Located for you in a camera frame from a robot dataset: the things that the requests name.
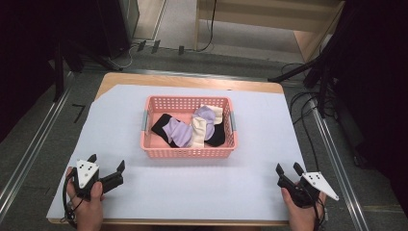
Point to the dark curtain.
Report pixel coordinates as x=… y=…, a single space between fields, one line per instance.
x=378 y=96
x=25 y=48

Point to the wooden table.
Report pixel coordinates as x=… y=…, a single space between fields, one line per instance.
x=192 y=81

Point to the person's right hand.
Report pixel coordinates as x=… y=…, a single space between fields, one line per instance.
x=301 y=216

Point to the small black floor block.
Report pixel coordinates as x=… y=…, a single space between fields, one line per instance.
x=181 y=50
x=156 y=46
x=141 y=45

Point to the light wooden furniture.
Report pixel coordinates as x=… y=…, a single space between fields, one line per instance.
x=308 y=38

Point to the black metal stand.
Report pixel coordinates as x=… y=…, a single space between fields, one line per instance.
x=320 y=73
x=59 y=70

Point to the cream sock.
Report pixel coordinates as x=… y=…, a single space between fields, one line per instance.
x=198 y=133
x=218 y=113

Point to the metal floor rail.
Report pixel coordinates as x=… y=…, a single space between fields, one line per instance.
x=29 y=157
x=198 y=74
x=340 y=179

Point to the black sock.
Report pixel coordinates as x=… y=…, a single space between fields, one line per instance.
x=159 y=125
x=218 y=134

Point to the light purple sock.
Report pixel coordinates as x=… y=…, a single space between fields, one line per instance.
x=205 y=114
x=179 y=133

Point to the person's left hand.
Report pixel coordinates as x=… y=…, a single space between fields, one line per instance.
x=85 y=208

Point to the white table sheet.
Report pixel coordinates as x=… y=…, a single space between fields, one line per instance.
x=192 y=186

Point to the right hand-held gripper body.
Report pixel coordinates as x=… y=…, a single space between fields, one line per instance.
x=308 y=189

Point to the pink plastic basket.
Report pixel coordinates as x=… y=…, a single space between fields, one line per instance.
x=189 y=153

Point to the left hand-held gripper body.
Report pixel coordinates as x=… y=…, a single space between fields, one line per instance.
x=86 y=173

